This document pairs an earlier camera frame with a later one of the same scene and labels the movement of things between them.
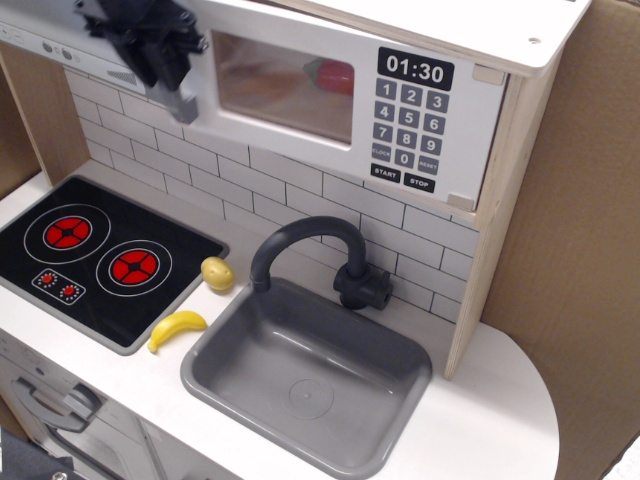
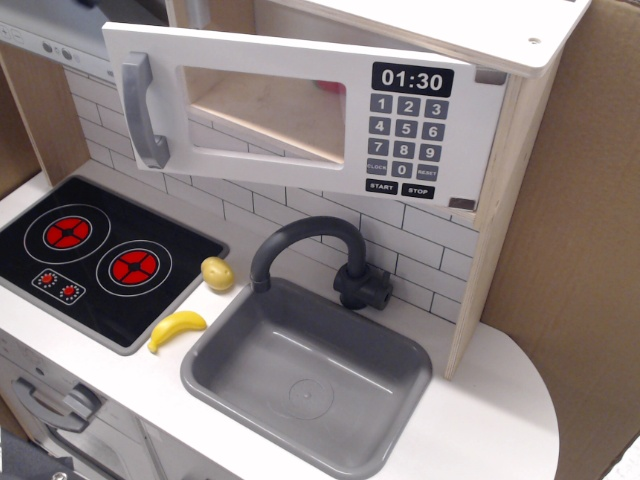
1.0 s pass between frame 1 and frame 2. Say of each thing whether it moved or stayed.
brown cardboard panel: stayed
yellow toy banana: stayed
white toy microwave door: moved
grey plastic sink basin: stayed
